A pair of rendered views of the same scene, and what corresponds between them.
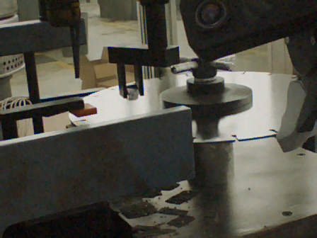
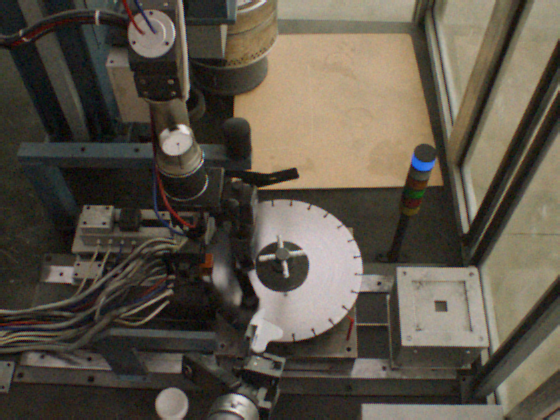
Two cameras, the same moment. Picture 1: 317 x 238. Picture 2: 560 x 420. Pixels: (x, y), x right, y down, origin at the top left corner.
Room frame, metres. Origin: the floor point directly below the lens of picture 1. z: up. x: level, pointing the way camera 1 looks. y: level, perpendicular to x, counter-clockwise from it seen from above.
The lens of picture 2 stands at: (0.19, -0.33, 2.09)
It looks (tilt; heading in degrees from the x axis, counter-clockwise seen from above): 57 degrees down; 27
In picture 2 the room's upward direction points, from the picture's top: straight up
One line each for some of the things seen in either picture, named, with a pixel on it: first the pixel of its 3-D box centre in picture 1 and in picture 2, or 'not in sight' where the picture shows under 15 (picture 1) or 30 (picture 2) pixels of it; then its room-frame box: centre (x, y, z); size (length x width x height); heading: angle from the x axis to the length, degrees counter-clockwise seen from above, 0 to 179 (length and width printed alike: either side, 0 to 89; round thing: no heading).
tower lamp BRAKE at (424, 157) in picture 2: not in sight; (424, 157); (0.97, -0.25, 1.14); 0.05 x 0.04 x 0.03; 25
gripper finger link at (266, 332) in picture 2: not in sight; (266, 330); (0.54, -0.12, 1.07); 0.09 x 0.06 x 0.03; 12
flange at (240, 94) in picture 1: (205, 89); (282, 263); (0.73, -0.06, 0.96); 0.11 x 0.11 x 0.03
